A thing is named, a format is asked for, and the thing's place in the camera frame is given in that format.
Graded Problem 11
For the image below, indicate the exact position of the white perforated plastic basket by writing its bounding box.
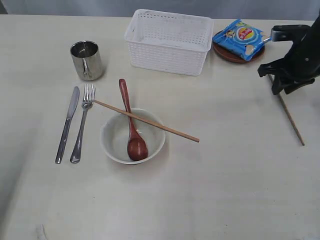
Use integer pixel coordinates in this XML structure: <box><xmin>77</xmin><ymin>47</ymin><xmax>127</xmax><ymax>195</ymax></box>
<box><xmin>124</xmin><ymin>9</ymin><xmax>214</xmax><ymax>76</ymax></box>

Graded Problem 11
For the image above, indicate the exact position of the brown wooden chopstick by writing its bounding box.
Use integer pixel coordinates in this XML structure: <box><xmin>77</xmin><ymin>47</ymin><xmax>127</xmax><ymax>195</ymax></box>
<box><xmin>267</xmin><ymin>74</ymin><xmax>306</xmax><ymax>147</ymax></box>
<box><xmin>93</xmin><ymin>100</ymin><xmax>200</xmax><ymax>143</ymax></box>

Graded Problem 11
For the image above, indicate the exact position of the brown wooden spoon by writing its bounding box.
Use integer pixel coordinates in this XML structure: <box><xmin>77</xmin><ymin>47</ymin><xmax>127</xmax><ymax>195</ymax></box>
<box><xmin>119</xmin><ymin>78</ymin><xmax>148</xmax><ymax>161</ymax></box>

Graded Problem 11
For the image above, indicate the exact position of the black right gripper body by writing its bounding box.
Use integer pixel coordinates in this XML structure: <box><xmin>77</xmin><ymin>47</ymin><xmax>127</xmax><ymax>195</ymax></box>
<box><xmin>257</xmin><ymin>39</ymin><xmax>320</xmax><ymax>95</ymax></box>

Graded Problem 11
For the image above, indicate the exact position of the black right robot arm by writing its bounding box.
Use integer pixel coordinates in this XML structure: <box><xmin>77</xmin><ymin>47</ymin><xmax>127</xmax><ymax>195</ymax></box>
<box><xmin>257</xmin><ymin>18</ymin><xmax>320</xmax><ymax>95</ymax></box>

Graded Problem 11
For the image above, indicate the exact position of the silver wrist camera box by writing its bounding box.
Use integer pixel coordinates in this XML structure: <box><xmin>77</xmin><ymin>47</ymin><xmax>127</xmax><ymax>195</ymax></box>
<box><xmin>270</xmin><ymin>24</ymin><xmax>310</xmax><ymax>43</ymax></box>

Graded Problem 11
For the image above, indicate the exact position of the silver metal fork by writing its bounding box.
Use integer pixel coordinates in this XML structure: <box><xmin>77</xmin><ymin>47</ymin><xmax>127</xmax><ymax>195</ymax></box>
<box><xmin>70</xmin><ymin>83</ymin><xmax>95</xmax><ymax>164</ymax></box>

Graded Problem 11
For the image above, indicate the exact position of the brown round plate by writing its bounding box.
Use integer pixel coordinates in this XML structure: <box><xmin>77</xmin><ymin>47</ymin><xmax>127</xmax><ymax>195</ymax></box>
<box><xmin>212</xmin><ymin>42</ymin><xmax>265</xmax><ymax>64</ymax></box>

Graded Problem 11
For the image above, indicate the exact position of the silver metal cup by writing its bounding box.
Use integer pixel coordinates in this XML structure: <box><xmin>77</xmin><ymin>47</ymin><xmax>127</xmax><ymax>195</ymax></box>
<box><xmin>70</xmin><ymin>40</ymin><xmax>104</xmax><ymax>81</ymax></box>

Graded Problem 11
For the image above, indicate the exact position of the blue chips bag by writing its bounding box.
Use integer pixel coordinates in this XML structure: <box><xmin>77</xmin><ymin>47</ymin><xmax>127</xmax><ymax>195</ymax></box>
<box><xmin>212</xmin><ymin>19</ymin><xmax>272</xmax><ymax>62</ymax></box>

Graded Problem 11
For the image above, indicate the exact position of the silver table knife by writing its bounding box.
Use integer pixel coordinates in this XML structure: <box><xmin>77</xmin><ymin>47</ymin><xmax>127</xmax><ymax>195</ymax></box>
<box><xmin>55</xmin><ymin>86</ymin><xmax>80</xmax><ymax>164</ymax></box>

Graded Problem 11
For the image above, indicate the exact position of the grey ceramic bowl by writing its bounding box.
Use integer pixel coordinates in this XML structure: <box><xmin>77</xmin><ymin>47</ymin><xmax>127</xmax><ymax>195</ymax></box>
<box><xmin>100</xmin><ymin>113</ymin><xmax>166</xmax><ymax>165</ymax></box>

